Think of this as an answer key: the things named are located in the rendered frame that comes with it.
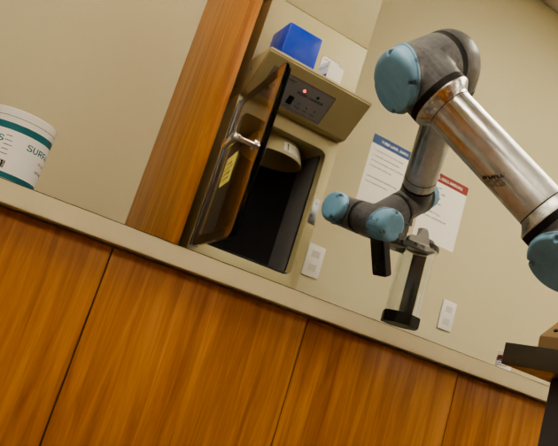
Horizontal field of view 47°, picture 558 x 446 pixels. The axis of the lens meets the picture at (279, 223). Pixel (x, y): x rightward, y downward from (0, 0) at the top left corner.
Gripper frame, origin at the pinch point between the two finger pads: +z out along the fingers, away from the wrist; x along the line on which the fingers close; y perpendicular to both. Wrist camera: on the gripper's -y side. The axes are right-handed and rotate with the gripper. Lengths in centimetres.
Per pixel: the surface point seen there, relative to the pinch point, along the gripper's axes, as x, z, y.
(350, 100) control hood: 10.1, -27.0, 33.7
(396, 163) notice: 48, 40, 43
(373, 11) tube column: 19, -18, 67
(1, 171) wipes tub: 19, -102, -13
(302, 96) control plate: 17, -38, 31
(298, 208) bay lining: 24.7, -22.8, 5.2
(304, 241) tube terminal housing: 19.3, -23.0, -4.1
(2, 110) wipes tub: 22, -105, -1
